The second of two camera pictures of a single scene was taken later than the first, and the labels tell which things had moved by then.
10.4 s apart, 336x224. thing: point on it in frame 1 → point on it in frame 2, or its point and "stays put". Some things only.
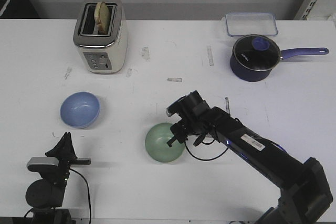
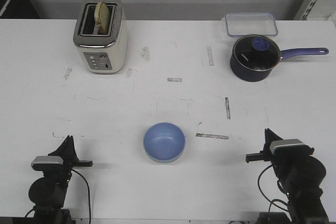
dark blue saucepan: x=250 y=75 stays put
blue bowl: x=80 y=109 → x=164 y=141
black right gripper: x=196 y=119 → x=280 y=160
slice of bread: x=102 y=16 stays put
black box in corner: x=15 y=2 stays put
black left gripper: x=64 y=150 stays put
